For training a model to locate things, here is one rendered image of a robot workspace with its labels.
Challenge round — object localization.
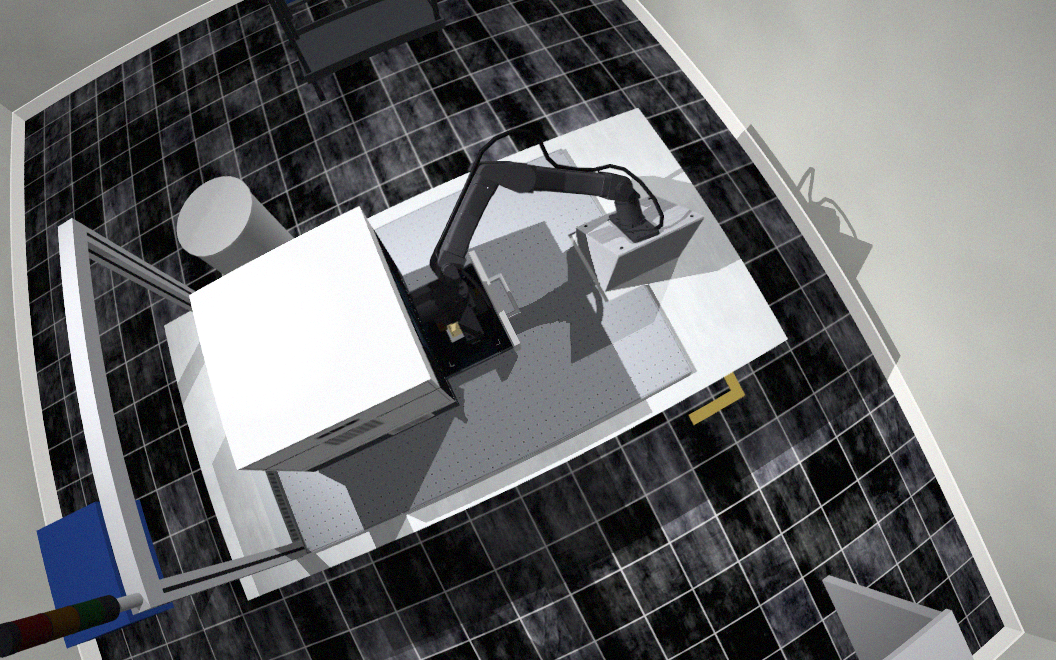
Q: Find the white lab instrument with drawer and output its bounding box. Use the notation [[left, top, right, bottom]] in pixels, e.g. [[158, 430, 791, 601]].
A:
[[189, 206, 521, 472]]

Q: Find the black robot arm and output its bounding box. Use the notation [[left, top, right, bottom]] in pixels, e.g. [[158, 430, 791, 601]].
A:
[[410, 161, 660, 345]]

